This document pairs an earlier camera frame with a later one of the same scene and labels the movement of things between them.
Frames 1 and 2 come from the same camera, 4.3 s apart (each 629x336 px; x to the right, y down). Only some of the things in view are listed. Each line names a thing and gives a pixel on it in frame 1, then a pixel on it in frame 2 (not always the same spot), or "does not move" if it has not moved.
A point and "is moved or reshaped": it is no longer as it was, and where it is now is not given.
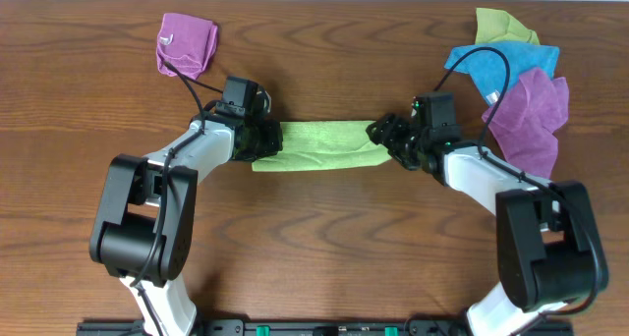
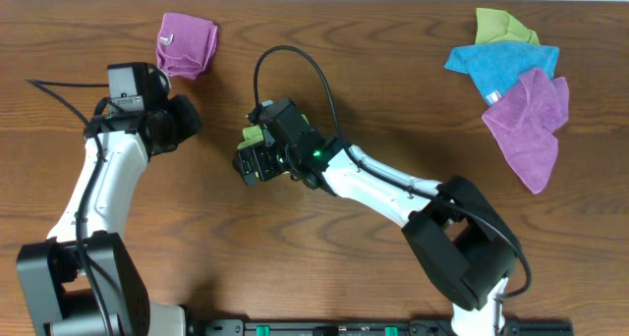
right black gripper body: (402, 143) to (267, 161)
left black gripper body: (262, 140) to (177, 124)
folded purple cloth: (187, 42) does not move
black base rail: (312, 326) does not move
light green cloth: (323, 144) is moved or reshaped
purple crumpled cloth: (525, 121) does not move
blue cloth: (487, 72) does not move
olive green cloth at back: (494, 26) does not move
